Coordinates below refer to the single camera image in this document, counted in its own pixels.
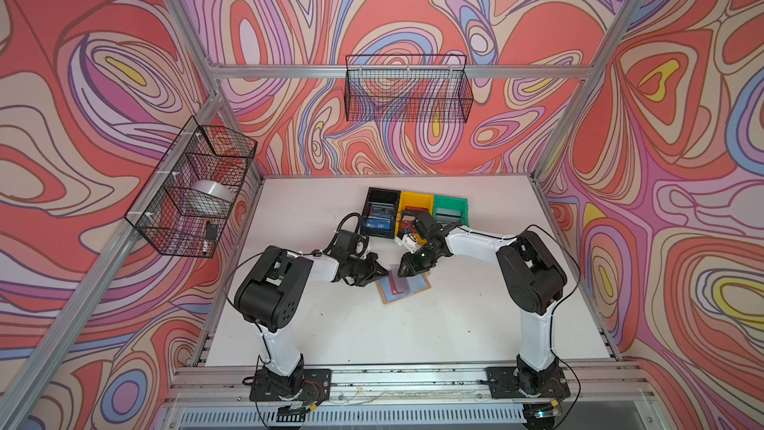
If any brown leather card holder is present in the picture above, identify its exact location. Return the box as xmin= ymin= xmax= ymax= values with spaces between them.
xmin=376 ymin=266 xmax=431 ymax=305

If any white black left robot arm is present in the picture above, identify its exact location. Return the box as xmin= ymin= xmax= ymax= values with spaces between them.
xmin=230 ymin=246 xmax=389 ymax=377

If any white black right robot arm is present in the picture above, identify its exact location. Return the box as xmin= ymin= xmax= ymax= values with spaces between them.
xmin=398 ymin=211 xmax=567 ymax=386

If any green plastic bin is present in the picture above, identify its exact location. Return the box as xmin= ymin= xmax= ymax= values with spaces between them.
xmin=433 ymin=195 xmax=470 ymax=226

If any yellow plastic bin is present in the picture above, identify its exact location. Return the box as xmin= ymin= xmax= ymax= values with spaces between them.
xmin=395 ymin=191 xmax=435 ymax=238

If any black plastic bin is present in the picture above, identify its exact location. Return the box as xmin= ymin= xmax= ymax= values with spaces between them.
xmin=360 ymin=187 xmax=401 ymax=239

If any silver tape roll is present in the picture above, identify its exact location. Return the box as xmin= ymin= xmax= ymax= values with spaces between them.
xmin=188 ymin=180 xmax=234 ymax=218

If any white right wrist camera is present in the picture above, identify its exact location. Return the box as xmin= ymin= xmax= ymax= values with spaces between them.
xmin=395 ymin=232 xmax=421 ymax=252

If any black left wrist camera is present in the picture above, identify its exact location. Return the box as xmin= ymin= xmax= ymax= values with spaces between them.
xmin=324 ymin=212 xmax=369 ymax=262

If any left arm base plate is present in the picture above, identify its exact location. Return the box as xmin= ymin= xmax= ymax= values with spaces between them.
xmin=242 ymin=368 xmax=332 ymax=403

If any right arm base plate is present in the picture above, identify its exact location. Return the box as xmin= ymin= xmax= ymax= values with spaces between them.
xmin=483 ymin=364 xmax=571 ymax=401

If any black wire basket back wall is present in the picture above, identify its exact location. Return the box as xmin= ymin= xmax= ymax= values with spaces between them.
xmin=344 ymin=52 xmax=474 ymax=123

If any black wire basket wall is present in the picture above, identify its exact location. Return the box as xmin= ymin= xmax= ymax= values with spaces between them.
xmin=344 ymin=52 xmax=474 ymax=123
xmin=125 ymin=117 xmax=258 ymax=259

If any black wire basket left wall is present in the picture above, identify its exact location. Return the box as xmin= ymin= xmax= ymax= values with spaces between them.
xmin=125 ymin=117 xmax=258 ymax=259

